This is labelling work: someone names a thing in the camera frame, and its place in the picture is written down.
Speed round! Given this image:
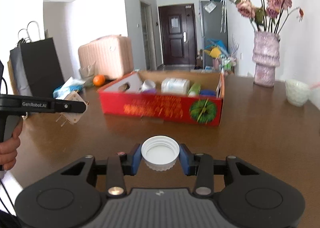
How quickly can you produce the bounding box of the beige power adapter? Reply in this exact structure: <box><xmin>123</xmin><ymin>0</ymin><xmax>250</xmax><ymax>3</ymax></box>
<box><xmin>56</xmin><ymin>91</ymin><xmax>89</xmax><ymax>127</ymax></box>

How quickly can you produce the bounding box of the white ridged lid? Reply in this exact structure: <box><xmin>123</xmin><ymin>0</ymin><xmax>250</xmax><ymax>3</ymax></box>
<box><xmin>141</xmin><ymin>136</ymin><xmax>180</xmax><ymax>172</ymax></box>

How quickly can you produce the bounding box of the person left hand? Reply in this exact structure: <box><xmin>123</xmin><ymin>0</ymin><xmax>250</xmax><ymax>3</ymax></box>
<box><xmin>0</xmin><ymin>118</ymin><xmax>23</xmax><ymax>170</ymax></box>

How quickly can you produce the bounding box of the blue tissue pack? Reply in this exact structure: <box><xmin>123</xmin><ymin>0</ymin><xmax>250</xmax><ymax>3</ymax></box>
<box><xmin>53</xmin><ymin>77</ymin><xmax>85</xmax><ymax>99</ymax></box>

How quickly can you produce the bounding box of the black paper bag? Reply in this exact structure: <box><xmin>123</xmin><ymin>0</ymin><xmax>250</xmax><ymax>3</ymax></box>
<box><xmin>8</xmin><ymin>28</ymin><xmax>64</xmax><ymax>98</ymax></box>

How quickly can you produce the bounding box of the clear glass cup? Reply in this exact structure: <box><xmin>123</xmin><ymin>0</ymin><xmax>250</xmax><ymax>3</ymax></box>
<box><xmin>79</xmin><ymin>62</ymin><xmax>96</xmax><ymax>87</ymax></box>

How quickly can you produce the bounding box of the orange fruit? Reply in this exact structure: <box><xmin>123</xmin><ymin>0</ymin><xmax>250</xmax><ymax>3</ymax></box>
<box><xmin>92</xmin><ymin>75</ymin><xmax>106</xmax><ymax>87</ymax></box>

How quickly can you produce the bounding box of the red orange cardboard box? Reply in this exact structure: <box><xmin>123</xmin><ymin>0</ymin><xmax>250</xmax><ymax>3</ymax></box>
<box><xmin>98</xmin><ymin>71</ymin><xmax>225</xmax><ymax>126</ymax></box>

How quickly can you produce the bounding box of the blue plastic cap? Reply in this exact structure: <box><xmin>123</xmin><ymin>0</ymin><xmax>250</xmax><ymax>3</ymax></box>
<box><xmin>200</xmin><ymin>90</ymin><xmax>216</xmax><ymax>97</ymax></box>

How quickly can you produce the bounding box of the pink suitcase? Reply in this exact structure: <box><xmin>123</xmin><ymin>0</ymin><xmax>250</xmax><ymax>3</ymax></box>
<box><xmin>78</xmin><ymin>35</ymin><xmax>134</xmax><ymax>80</ymax></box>

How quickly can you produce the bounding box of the green spray bottle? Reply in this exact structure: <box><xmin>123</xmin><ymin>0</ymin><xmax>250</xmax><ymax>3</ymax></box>
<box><xmin>188</xmin><ymin>83</ymin><xmax>201</xmax><ymax>97</ymax></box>

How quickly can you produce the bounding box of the purple plastic cap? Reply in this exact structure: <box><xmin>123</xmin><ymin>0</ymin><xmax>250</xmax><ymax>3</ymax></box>
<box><xmin>142</xmin><ymin>89</ymin><xmax>157</xmax><ymax>94</ymax></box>

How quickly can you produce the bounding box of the white wipes canister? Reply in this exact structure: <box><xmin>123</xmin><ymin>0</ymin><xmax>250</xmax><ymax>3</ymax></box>
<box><xmin>161</xmin><ymin>78</ymin><xmax>190</xmax><ymax>95</ymax></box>

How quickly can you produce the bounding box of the white cylindrical container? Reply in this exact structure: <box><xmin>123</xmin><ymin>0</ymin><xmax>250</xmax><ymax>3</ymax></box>
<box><xmin>140</xmin><ymin>80</ymin><xmax>156</xmax><ymax>92</ymax></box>

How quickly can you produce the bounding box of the yellow watering can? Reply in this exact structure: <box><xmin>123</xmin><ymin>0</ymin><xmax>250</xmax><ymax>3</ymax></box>
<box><xmin>203</xmin><ymin>47</ymin><xmax>222</xmax><ymax>59</ymax></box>

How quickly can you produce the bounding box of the white ceramic cup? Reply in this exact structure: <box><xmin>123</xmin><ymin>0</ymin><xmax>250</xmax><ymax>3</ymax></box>
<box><xmin>285</xmin><ymin>79</ymin><xmax>311</xmax><ymax>107</ymax></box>

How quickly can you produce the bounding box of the pink textured vase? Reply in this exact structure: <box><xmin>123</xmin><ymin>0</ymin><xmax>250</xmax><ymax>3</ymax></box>
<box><xmin>252</xmin><ymin>31</ymin><xmax>280</xmax><ymax>88</ymax></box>

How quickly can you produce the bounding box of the pink spoon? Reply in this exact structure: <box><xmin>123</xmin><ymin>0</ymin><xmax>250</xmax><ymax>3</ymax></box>
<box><xmin>309</xmin><ymin>82</ymin><xmax>320</xmax><ymax>90</ymax></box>

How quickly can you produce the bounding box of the dark brown door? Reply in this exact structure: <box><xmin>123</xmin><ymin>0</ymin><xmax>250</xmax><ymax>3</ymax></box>
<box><xmin>158</xmin><ymin>4</ymin><xmax>197</xmax><ymax>66</ymax></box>

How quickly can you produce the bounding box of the grey refrigerator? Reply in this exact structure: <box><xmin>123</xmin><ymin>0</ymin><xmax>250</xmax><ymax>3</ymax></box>
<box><xmin>200</xmin><ymin>0</ymin><xmax>228</xmax><ymax>71</ymax></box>

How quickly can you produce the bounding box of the wire storage rack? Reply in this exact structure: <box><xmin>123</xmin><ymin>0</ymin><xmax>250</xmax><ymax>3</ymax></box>
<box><xmin>213</xmin><ymin>54</ymin><xmax>236</xmax><ymax>75</ymax></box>

